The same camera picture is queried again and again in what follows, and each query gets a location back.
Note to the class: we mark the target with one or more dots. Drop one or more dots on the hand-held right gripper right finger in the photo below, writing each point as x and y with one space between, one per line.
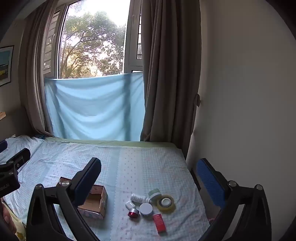
210 183

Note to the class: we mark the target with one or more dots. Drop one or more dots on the cardboard box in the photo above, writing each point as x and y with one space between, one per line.
103 201

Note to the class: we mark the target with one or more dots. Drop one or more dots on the pale floral quilt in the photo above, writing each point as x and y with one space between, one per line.
16 142

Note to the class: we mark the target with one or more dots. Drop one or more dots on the light blue hanging cloth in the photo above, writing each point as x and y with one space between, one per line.
92 109

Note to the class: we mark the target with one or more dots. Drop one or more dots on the framed wall picture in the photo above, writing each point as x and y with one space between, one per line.
5 64

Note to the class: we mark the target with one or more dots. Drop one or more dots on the small red carton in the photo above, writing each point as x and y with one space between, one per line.
159 223

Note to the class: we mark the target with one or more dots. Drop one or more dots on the white earbud case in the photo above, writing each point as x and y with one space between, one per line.
130 205

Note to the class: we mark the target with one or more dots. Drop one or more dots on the wooden shelf edge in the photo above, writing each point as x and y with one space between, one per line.
2 115

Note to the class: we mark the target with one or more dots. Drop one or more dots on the green cream jar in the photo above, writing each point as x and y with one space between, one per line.
154 192

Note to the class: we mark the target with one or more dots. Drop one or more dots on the trees outside window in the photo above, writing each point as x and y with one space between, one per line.
92 41

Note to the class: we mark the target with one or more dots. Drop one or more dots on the white plastic bottle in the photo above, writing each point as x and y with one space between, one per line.
138 198

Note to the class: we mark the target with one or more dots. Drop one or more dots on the white lid jar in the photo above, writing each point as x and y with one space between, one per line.
146 208

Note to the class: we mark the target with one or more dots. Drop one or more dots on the brown curtain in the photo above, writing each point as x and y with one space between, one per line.
171 81
34 69

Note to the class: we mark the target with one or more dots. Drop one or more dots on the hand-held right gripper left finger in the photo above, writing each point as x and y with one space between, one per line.
89 183

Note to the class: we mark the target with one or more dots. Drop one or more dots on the grey window frame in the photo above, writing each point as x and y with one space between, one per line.
132 46

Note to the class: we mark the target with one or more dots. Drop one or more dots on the person's left hand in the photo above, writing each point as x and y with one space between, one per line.
5 216

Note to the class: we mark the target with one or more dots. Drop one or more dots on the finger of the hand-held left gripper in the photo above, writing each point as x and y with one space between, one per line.
2 145
20 156

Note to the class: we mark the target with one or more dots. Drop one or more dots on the clear tape roll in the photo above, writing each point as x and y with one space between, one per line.
171 206

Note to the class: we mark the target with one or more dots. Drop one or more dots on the red jar with silver rim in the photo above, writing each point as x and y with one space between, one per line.
133 213

